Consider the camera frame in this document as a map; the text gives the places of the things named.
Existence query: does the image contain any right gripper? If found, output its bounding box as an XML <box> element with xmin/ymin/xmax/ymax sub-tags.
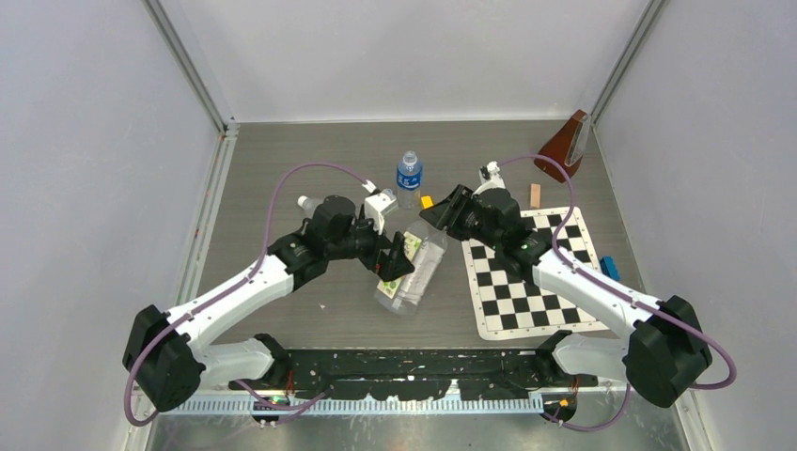
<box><xmin>419</xmin><ymin>185</ymin><xmax>502</xmax><ymax>252</ymax></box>

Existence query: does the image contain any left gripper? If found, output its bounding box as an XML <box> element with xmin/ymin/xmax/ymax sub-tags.
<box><xmin>327</xmin><ymin>210</ymin><xmax>414</xmax><ymax>282</ymax></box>

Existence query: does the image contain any fruit label plastic bottle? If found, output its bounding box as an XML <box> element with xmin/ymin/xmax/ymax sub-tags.
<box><xmin>373</xmin><ymin>219</ymin><xmax>448</xmax><ymax>317</ymax></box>

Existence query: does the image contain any blue label water bottle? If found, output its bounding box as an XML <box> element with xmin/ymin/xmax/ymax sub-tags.
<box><xmin>396</xmin><ymin>150</ymin><xmax>423</xmax><ymax>210</ymax></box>

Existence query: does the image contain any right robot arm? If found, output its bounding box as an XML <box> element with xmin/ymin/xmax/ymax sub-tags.
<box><xmin>419</xmin><ymin>185</ymin><xmax>713</xmax><ymax>408</ymax></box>

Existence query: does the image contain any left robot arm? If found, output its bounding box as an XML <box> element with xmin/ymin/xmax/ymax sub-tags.
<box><xmin>122</xmin><ymin>191</ymin><xmax>414</xmax><ymax>412</ymax></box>

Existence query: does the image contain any clear plastic bottle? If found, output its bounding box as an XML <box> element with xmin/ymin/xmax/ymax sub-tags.
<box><xmin>297</xmin><ymin>195</ymin><xmax>323</xmax><ymax>219</ymax></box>

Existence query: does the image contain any yellow block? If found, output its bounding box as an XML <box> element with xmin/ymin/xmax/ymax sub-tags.
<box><xmin>420</xmin><ymin>195</ymin><xmax>434</xmax><ymax>210</ymax></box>

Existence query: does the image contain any small wooden block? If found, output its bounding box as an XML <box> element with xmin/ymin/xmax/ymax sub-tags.
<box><xmin>529</xmin><ymin>183</ymin><xmax>541</xmax><ymax>210</ymax></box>

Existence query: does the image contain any checkerboard mat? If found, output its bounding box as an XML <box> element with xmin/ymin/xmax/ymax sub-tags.
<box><xmin>461</xmin><ymin>207</ymin><xmax>607</xmax><ymax>341</ymax></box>

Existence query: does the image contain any brown wooden metronome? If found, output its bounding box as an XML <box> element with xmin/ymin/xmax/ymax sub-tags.
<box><xmin>538</xmin><ymin>110</ymin><xmax>592</xmax><ymax>178</ymax></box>

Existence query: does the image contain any blue brick toy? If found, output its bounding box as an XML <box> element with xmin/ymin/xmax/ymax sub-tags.
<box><xmin>600</xmin><ymin>256</ymin><xmax>621</xmax><ymax>282</ymax></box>

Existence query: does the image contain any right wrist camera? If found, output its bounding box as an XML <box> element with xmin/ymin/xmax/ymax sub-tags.
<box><xmin>474</xmin><ymin>161</ymin><xmax>506</xmax><ymax>195</ymax></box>

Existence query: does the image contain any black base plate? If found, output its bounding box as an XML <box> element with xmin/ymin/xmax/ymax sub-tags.
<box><xmin>227</xmin><ymin>348</ymin><xmax>599</xmax><ymax>402</ymax></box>

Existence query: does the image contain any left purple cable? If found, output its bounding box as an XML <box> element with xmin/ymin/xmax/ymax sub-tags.
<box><xmin>123</xmin><ymin>162</ymin><xmax>378</xmax><ymax>428</ymax></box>

